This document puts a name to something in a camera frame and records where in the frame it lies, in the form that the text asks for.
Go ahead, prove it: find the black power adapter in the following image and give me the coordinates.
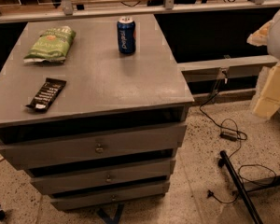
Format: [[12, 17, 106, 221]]
[[220, 132, 237, 142]]

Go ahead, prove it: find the blue tape floor mark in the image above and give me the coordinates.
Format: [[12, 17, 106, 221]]
[[96, 203, 125, 224]]

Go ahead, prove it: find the grey drawer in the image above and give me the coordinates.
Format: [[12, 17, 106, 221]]
[[50, 180, 170, 211], [31, 158, 175, 195], [0, 122, 187, 170]]

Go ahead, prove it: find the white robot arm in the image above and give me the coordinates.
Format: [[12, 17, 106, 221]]
[[247, 9, 280, 119]]

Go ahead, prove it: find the grey drawer cabinet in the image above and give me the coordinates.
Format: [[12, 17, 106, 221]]
[[0, 15, 193, 199]]

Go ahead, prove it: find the blue pepsi can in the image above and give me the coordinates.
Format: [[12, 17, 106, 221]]
[[117, 16, 136, 54]]

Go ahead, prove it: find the metal railing frame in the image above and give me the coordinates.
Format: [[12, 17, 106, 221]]
[[0, 0, 280, 23]]

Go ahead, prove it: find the bottom grey drawer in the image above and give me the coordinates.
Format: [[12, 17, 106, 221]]
[[50, 180, 170, 211]]

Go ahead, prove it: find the black stand leg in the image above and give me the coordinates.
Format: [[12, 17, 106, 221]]
[[219, 150, 263, 224]]

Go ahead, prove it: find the top grey drawer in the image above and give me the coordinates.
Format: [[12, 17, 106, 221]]
[[0, 122, 187, 170]]

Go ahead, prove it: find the green jalapeno chip bag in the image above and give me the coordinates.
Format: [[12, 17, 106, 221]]
[[23, 26, 76, 63]]

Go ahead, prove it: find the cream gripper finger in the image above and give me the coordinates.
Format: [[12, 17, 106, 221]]
[[252, 62, 280, 119], [246, 21, 272, 47]]

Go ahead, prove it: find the black snack bar wrapper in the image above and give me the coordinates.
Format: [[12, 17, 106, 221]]
[[27, 77, 66, 112]]

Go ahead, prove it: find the middle grey drawer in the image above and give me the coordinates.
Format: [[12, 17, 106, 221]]
[[31, 158, 175, 195]]

